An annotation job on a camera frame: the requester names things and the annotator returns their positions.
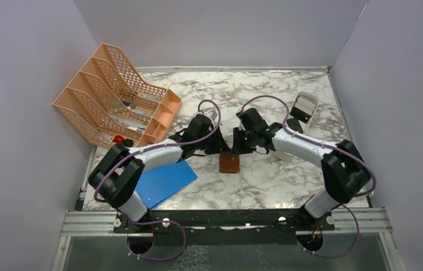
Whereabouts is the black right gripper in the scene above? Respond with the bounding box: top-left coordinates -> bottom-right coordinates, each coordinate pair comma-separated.
231,126 -> 257,155

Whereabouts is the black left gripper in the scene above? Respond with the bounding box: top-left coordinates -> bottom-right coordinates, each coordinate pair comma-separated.
195,126 -> 230,155

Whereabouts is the brown leather card holder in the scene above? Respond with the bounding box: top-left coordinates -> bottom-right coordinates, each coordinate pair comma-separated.
219,150 -> 240,174

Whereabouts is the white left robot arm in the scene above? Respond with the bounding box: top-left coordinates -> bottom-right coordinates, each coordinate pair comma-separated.
87,114 -> 230,232

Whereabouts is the black card lying in tray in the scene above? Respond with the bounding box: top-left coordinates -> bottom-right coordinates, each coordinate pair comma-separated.
287,118 -> 304,134

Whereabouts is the cream oval plastic tray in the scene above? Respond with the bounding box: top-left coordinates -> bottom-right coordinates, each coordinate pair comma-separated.
272,91 -> 323,166

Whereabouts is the blue plastic board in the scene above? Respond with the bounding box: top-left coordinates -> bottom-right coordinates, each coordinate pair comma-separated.
135,161 -> 197,209

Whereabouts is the black round item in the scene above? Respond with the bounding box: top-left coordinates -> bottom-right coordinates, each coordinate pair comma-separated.
122,139 -> 134,147

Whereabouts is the red round item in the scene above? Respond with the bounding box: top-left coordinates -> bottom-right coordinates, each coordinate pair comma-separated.
113,135 -> 124,143

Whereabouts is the peach plastic file organizer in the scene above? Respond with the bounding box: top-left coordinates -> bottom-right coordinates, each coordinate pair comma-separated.
52,43 -> 182,148

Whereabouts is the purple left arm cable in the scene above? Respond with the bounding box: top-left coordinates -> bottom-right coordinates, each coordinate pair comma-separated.
94,99 -> 222,263

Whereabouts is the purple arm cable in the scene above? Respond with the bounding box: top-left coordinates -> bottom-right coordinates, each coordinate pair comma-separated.
94,99 -> 222,263
238,95 -> 377,259

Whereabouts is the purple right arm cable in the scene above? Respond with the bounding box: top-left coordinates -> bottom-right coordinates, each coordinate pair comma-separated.
238,95 -> 377,259

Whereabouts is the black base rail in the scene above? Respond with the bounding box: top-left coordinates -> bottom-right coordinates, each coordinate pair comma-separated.
113,209 -> 335,247

